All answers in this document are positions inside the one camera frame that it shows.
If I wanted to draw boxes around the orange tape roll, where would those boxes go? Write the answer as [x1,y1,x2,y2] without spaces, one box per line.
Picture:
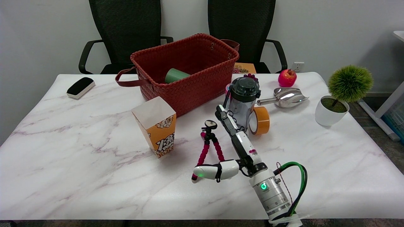
[249,107,270,136]

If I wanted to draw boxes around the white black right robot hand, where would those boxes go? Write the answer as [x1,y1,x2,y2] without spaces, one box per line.
[193,105,269,183]

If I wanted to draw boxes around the red black flexible tripod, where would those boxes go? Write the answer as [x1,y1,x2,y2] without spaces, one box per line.
[191,120,226,181]

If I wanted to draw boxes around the silver metal scoop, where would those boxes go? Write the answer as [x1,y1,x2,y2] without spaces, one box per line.
[257,87,310,108]

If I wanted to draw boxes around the black mesh office chair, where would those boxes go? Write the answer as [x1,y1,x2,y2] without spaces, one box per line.
[208,0,288,74]
[78,0,174,75]

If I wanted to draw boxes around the blue storage bin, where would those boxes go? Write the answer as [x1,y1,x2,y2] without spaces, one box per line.
[382,101,404,144]

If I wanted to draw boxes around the black white board eraser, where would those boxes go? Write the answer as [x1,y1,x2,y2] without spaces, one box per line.
[66,77,96,99]

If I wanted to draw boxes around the clear bottle with dark lid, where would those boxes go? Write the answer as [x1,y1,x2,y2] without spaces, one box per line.
[223,77,262,133]

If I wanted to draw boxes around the thin red wire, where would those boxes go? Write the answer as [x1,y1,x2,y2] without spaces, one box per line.
[276,162,294,205]

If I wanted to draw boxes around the orange pineapple print box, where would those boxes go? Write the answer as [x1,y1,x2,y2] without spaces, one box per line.
[233,62,257,74]

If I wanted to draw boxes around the orange white popcorn box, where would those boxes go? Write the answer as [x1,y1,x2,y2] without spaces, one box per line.
[131,96,177,159]

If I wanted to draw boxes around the green cup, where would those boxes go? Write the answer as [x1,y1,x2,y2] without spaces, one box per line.
[164,68,191,84]

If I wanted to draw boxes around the white desk frame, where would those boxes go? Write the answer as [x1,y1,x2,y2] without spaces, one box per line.
[358,31,404,141]

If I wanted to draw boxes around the white zip tie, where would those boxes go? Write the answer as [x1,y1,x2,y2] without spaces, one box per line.
[271,214,311,225]

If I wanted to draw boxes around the green ball plant white pot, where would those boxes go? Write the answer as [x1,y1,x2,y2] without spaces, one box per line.
[315,65,374,127]

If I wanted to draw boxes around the red woven basket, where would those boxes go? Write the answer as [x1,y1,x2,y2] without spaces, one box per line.
[115,33,240,118]

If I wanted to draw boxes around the red pomegranate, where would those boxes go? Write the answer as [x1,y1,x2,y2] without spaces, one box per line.
[278,69,297,88]

